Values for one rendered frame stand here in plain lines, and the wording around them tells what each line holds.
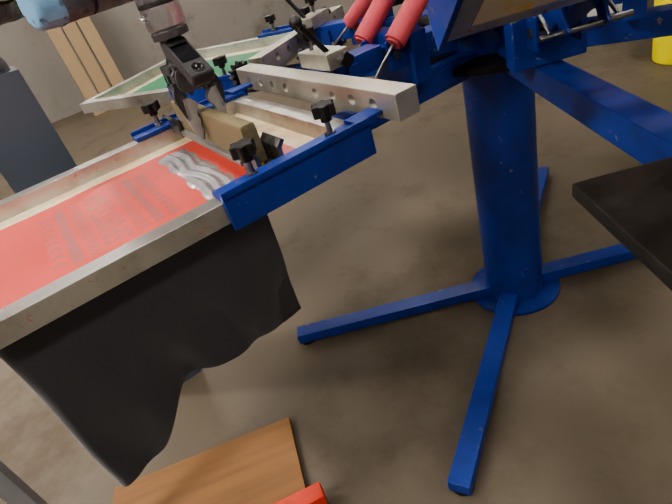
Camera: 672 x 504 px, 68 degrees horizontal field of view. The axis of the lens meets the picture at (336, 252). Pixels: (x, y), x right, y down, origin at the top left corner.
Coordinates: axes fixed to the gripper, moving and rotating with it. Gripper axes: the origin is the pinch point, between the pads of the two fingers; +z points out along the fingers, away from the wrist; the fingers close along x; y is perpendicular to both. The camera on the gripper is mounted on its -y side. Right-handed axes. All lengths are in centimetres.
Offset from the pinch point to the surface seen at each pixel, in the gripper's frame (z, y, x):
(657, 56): 97, 69, -308
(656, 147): 11, -67, -43
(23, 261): 6.3, -2.9, 43.2
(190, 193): 6.3, -10.2, 12.1
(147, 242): 2.8, -28.9, 24.5
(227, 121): -4.2, -13.8, 1.0
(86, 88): 68, 632, -44
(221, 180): 5.9, -12.4, 6.1
